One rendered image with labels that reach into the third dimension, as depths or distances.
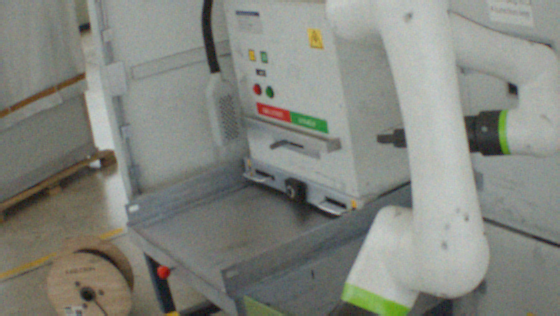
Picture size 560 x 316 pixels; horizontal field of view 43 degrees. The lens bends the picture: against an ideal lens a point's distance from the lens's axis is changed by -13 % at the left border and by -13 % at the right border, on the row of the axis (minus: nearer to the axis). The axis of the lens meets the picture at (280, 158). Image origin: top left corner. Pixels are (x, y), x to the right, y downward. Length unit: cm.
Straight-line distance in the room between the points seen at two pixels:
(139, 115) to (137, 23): 28
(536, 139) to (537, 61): 15
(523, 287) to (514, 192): 26
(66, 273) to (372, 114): 182
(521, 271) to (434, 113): 88
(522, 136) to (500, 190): 43
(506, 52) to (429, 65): 34
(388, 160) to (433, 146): 79
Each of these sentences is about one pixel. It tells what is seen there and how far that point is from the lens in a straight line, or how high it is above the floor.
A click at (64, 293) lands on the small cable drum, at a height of 22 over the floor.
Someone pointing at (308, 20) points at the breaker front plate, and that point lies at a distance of 187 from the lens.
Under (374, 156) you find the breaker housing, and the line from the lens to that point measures 192.
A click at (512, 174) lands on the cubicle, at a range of 186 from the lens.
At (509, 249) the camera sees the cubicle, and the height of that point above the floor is 75.
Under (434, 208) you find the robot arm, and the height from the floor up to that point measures 119.
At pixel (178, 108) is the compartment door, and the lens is 239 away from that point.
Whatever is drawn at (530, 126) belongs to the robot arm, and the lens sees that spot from 150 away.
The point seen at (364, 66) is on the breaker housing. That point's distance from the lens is 186.
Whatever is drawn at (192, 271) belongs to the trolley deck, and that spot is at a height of 85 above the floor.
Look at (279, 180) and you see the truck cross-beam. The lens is 219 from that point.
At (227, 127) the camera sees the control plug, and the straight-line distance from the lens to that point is 218.
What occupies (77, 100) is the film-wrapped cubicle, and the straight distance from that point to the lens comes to 552.
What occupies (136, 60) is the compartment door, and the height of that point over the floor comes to 125.
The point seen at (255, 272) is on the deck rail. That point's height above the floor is 87.
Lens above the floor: 168
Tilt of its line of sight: 19 degrees down
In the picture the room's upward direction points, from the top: 10 degrees counter-clockwise
